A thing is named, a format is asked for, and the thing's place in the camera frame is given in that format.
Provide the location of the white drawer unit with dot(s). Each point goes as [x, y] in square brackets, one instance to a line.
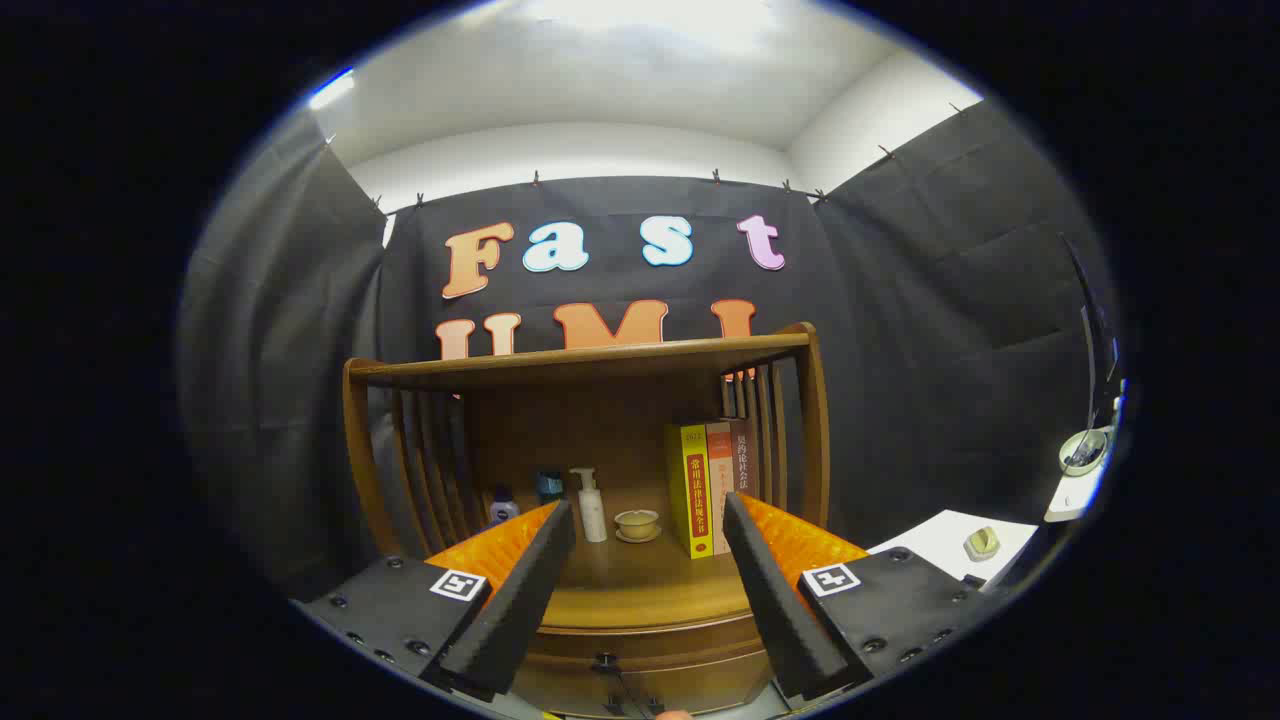
[930, 540]

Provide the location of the brown wooden cabinet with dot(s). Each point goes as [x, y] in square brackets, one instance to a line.
[600, 420]

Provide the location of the white pump bottle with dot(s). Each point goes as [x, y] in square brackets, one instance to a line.
[592, 512]

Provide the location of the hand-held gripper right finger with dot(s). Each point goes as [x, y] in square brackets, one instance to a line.
[780, 600]

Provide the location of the teal bottle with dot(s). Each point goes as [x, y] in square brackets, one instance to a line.
[550, 488]

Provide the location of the wooden countertop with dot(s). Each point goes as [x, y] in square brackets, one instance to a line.
[640, 580]

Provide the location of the yellow book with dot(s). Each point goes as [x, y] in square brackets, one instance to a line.
[690, 490]

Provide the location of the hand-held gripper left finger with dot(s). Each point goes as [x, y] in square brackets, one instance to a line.
[510, 600]

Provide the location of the brown book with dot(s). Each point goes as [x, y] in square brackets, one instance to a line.
[746, 455]

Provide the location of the beige tea cup with saucer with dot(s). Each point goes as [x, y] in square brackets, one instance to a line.
[637, 523]

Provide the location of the small blue-capped lotion bottle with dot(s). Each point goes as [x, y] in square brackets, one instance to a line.
[502, 508]

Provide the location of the brown wooden drawer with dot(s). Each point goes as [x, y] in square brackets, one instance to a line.
[700, 680]

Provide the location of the orange and beige book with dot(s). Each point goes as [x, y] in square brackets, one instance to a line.
[720, 465]

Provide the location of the pale green rounded object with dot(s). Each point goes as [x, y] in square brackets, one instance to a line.
[982, 543]

